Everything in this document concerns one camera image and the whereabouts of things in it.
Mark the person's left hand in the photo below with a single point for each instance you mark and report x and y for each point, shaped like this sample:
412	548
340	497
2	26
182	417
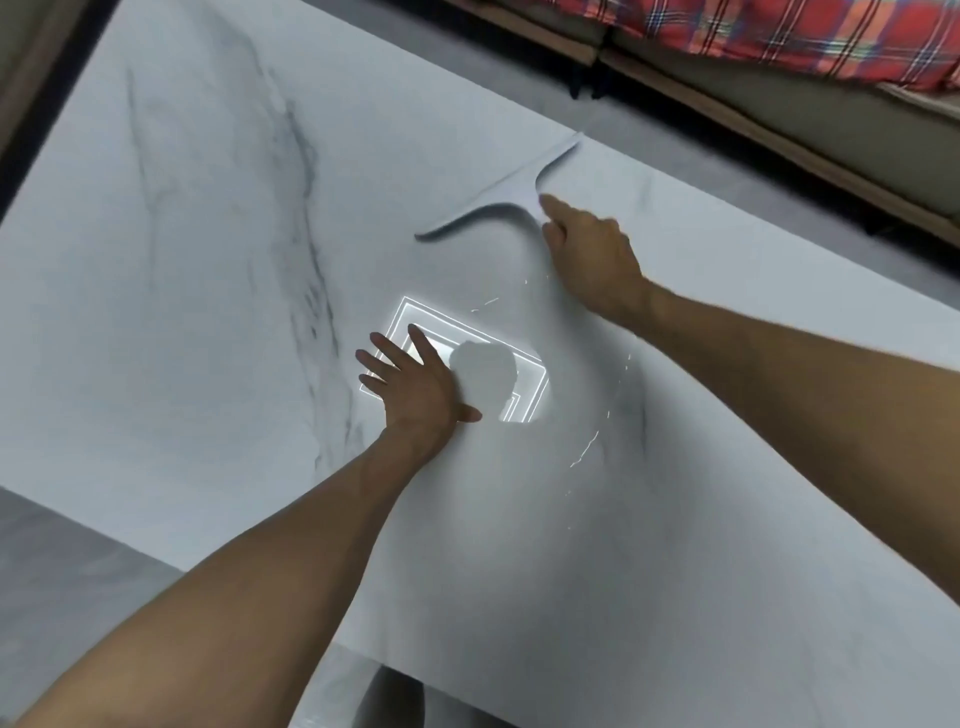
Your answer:
420	394

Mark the person's right hand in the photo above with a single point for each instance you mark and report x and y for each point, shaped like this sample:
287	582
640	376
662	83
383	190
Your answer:
596	262

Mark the white plastic squeegee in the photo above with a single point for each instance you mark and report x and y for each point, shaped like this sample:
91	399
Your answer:
517	191

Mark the person's left forearm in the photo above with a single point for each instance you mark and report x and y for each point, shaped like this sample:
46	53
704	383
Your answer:
225	600

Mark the person's right forearm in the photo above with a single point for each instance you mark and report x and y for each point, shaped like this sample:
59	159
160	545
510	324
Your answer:
825	420

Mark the person's right leg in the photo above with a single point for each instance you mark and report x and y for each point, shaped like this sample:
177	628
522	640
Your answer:
472	712

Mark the white marble table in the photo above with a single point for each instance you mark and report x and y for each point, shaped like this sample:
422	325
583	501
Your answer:
187	300

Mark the red plaid blanket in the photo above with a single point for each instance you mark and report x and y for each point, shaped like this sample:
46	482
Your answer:
787	34

